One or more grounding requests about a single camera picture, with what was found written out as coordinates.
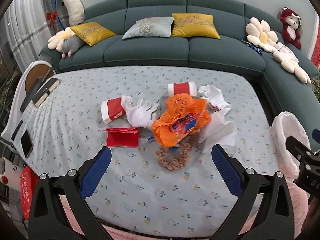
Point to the red curtain tie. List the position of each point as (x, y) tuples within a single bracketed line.
[(51, 17)]

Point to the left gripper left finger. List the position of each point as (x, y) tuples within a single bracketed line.
[(48, 220)]

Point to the black smartphone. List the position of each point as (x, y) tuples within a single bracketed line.
[(26, 144)]

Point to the pink fluffy fabric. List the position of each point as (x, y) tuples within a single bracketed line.
[(298, 197)]

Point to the grey mouse plush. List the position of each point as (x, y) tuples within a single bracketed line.
[(71, 45)]

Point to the red white cup left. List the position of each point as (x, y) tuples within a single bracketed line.
[(111, 109)]

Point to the white tissue paper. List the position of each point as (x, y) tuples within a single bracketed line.
[(218, 131)]

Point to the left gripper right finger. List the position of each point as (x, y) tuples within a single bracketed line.
[(275, 217)]

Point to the red printed bag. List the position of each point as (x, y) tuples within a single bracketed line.
[(28, 183)]

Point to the red paper envelope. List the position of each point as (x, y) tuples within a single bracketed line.
[(122, 137)]

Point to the white glove right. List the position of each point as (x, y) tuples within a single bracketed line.
[(215, 98)]

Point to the white long plush toy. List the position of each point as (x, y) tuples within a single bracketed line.
[(76, 12)]

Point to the light blue cushion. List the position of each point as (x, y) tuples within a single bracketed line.
[(150, 27)]

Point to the yellow cushion left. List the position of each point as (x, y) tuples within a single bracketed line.
[(92, 32)]

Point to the red teddy bear plush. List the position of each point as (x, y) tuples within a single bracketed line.
[(291, 23)]

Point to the white glove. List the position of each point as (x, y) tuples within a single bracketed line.
[(215, 98), (143, 114)]

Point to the white flower pillow right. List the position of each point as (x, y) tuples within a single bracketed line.
[(260, 34)]

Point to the dark green sectional sofa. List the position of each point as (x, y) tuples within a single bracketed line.
[(283, 91)]

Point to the black notebook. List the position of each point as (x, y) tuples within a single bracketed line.
[(45, 91)]

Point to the blue patterned cloth on sofa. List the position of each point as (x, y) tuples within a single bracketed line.
[(252, 46)]

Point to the red white cup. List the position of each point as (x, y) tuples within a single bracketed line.
[(111, 109), (180, 88)]

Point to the red white cup right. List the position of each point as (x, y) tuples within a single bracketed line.
[(180, 88)]

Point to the yellow cushion right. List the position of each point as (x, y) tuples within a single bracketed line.
[(194, 25)]

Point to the white round side table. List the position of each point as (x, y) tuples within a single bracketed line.
[(37, 72)]

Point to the floral light blue tablecloth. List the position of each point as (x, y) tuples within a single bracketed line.
[(136, 193)]

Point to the white glove left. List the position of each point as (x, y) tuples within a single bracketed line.
[(143, 114)]

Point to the orange plastic snack bag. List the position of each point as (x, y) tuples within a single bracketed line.
[(184, 116)]

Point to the yellow cushion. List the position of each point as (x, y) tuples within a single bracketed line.
[(194, 25), (92, 32)]

